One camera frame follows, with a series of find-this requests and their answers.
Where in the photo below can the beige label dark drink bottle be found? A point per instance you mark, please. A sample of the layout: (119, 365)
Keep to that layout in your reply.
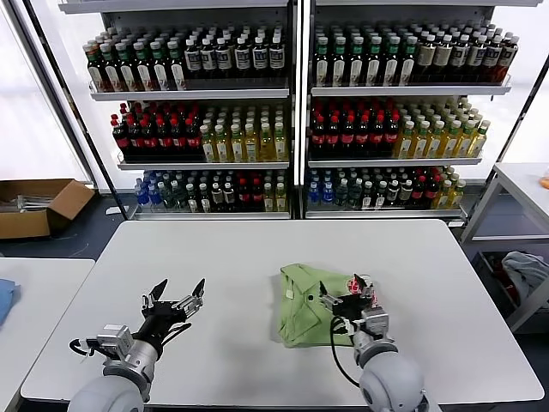
(393, 195)
(406, 194)
(217, 198)
(444, 57)
(229, 198)
(426, 58)

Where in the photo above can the grey metal shelving unit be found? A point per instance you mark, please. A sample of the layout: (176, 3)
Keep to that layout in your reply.
(193, 95)
(407, 91)

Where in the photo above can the yellow juice bottle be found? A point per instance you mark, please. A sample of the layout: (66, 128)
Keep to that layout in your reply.
(281, 146)
(269, 199)
(405, 143)
(436, 143)
(237, 147)
(444, 198)
(281, 199)
(222, 148)
(209, 148)
(452, 143)
(467, 143)
(251, 147)
(479, 143)
(421, 143)
(267, 147)
(457, 197)

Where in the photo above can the grey frame side table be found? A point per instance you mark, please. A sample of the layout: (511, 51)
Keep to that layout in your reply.
(527, 184)

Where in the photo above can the green polo shirt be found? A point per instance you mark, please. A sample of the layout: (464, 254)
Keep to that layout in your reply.
(300, 317)

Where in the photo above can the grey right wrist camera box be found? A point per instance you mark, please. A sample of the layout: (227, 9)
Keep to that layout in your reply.
(377, 322)

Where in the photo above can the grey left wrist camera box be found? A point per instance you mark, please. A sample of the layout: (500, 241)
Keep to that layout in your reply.
(113, 339)

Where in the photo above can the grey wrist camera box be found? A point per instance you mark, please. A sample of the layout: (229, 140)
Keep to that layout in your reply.
(377, 322)
(113, 339)

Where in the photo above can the white paper scrap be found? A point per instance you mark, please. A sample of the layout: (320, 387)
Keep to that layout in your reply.
(113, 210)

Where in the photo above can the black slanted pole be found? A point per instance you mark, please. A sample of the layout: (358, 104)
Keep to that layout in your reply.
(77, 107)
(514, 129)

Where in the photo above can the blue folded cloth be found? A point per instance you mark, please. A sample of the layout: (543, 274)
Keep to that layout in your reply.
(6, 300)

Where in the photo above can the white label dark drink bottle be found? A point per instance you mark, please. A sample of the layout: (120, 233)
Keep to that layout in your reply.
(380, 198)
(205, 201)
(225, 59)
(493, 56)
(243, 58)
(209, 60)
(192, 201)
(260, 58)
(368, 198)
(193, 60)
(508, 56)
(277, 57)
(477, 56)
(460, 56)

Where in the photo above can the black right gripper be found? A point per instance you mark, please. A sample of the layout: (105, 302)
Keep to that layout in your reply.
(349, 309)

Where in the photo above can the green cap tea bottle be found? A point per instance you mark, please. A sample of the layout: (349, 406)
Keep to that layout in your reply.
(357, 64)
(176, 66)
(111, 68)
(408, 64)
(375, 64)
(143, 68)
(96, 68)
(160, 67)
(322, 64)
(127, 68)
(392, 64)
(339, 64)

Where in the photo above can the black storage bin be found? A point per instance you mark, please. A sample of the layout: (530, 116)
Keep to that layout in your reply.
(486, 266)

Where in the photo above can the brown cardboard box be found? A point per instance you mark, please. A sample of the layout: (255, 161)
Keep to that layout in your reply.
(64, 201)

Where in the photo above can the orange round object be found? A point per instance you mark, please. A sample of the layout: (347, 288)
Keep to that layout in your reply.
(545, 182)

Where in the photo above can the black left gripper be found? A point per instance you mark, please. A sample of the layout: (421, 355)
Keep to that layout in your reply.
(165, 315)

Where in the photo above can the red cloth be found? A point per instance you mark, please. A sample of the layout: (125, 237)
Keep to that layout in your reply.
(509, 286)

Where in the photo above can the red cap cola bottle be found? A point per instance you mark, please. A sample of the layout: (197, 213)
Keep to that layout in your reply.
(150, 141)
(419, 194)
(378, 138)
(165, 141)
(348, 138)
(121, 141)
(432, 193)
(180, 141)
(392, 138)
(136, 141)
(318, 138)
(244, 197)
(257, 197)
(333, 138)
(194, 141)
(363, 138)

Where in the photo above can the blue water bottle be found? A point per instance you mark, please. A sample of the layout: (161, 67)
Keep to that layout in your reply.
(315, 195)
(327, 195)
(141, 196)
(154, 198)

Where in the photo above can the grey blue crumpled cloth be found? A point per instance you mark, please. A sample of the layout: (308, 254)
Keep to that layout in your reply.
(525, 270)

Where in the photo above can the teal clear water bottle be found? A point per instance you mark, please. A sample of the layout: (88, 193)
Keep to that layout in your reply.
(179, 198)
(167, 198)
(342, 196)
(355, 196)

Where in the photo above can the grey metal frame bar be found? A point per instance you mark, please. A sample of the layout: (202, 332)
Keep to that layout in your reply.
(532, 300)

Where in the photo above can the grey metal parts bundle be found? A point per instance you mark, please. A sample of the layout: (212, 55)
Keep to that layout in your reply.
(25, 201)

